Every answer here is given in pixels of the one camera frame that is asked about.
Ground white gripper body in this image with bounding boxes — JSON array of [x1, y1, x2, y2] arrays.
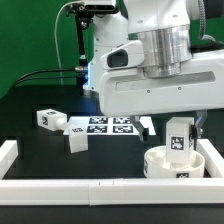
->
[[99, 50, 224, 117]]

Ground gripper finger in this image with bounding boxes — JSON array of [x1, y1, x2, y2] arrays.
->
[[192, 110, 207, 140], [130, 116, 149, 142]]

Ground white round stool seat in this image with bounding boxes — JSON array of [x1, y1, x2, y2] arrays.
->
[[143, 146, 205, 178]]

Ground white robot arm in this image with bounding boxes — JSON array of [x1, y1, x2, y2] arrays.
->
[[98, 0, 224, 116]]

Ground white marker sheet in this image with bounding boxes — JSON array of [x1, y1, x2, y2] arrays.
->
[[62, 116, 157, 137]]

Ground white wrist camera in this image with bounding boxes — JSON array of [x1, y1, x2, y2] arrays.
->
[[100, 40, 144, 70]]

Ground white U-shaped frame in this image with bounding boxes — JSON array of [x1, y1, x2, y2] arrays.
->
[[0, 140, 224, 205]]

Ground black camera on stand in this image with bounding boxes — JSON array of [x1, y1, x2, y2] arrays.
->
[[66, 0, 119, 67]]

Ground black cables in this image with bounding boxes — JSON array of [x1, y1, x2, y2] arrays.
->
[[11, 66, 88, 90]]

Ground white camera cable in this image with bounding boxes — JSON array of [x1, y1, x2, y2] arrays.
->
[[54, 0, 84, 86]]

